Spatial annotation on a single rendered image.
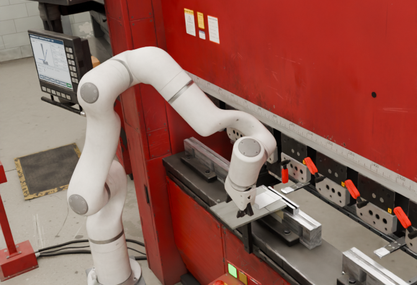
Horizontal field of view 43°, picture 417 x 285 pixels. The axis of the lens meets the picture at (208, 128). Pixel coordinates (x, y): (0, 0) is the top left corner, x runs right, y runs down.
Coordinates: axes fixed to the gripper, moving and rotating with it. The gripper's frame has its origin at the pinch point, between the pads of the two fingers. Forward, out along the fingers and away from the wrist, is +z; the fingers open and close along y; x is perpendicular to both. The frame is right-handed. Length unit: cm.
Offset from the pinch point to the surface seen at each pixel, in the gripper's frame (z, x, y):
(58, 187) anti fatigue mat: 252, 20, 190
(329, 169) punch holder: 4.8, -37.8, -3.0
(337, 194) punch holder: 9.5, -36.4, -10.6
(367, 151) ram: -14.6, -39.8, -11.0
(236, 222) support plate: 42.5, -13.1, 10.1
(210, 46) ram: 17, -41, 77
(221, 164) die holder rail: 72, -35, 50
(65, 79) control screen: 65, 10, 131
